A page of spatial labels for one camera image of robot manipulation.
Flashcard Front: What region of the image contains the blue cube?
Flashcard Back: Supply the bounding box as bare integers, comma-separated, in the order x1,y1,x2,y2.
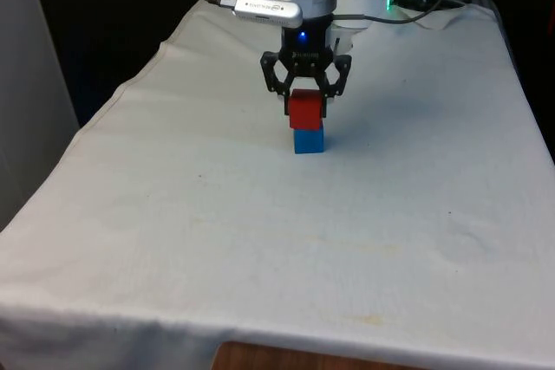
292,124,326,156

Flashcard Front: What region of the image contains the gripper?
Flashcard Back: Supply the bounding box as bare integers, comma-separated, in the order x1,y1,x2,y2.
259,16,353,120

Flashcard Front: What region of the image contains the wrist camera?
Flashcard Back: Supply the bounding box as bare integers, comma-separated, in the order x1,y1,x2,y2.
220,0,304,29

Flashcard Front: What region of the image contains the red cube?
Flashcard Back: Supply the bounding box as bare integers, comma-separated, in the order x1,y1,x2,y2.
289,88,326,131

